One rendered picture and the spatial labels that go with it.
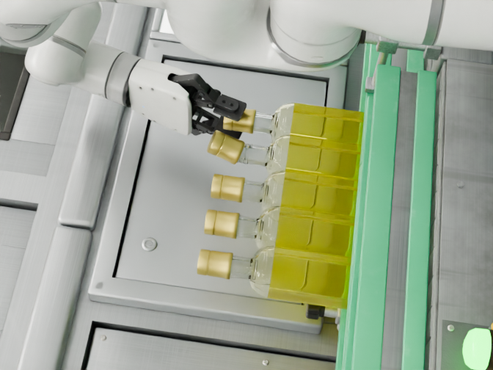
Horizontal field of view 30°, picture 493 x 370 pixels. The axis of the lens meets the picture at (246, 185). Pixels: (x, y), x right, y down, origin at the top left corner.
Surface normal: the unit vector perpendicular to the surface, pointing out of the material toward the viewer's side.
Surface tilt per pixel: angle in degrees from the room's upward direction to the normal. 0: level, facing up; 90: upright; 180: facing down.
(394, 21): 93
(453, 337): 90
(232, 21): 126
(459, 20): 90
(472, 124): 90
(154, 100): 75
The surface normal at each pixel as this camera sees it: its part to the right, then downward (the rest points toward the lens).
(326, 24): -0.07, 0.97
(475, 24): -0.11, 0.64
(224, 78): 0.05, -0.49
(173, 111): -0.41, 0.79
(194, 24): -0.27, 0.91
